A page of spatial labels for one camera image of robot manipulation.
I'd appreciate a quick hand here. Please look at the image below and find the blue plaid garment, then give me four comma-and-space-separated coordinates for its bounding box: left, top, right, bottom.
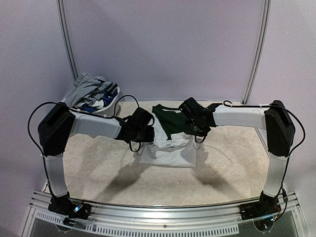
79, 88, 119, 113

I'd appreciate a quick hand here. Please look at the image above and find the left aluminium corner post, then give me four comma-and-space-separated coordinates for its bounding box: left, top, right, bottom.
56, 0, 79, 81

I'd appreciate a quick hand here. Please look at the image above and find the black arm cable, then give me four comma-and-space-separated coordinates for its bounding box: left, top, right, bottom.
27, 95, 154, 188
194, 100, 307, 198

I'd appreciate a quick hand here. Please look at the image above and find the aluminium corner post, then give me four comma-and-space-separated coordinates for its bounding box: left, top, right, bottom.
242, 0, 271, 104
56, 0, 79, 81

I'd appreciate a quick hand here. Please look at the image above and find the white plastic laundry basket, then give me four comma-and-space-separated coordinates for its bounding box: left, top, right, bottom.
93, 85, 120, 117

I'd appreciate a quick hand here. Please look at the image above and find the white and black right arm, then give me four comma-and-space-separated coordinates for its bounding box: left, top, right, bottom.
179, 97, 296, 215

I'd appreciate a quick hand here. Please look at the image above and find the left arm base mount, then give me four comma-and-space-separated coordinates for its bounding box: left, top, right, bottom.
48, 197, 92, 227

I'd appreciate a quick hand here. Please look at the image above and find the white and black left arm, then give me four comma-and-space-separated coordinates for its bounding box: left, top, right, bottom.
38, 102, 155, 214

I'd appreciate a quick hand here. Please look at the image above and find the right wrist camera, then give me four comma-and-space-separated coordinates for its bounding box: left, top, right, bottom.
179, 97, 203, 119

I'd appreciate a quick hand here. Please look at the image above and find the grey garment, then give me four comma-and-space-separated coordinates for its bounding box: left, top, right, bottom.
64, 73, 117, 108

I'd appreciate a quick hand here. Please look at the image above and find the right aluminium corner post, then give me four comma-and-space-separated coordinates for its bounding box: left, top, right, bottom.
242, 0, 271, 104

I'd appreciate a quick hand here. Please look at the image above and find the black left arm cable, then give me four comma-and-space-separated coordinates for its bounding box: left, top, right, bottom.
27, 95, 154, 188

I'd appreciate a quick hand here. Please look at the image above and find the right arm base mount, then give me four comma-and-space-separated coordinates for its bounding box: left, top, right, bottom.
238, 200, 281, 232

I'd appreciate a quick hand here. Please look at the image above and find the white and green raglan shirt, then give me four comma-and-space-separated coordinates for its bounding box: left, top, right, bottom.
135, 104, 197, 168

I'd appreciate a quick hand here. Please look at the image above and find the aluminium front rail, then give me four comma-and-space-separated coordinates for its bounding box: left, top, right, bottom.
21, 191, 309, 237

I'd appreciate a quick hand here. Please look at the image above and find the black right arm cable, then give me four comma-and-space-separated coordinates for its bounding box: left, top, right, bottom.
194, 100, 307, 198

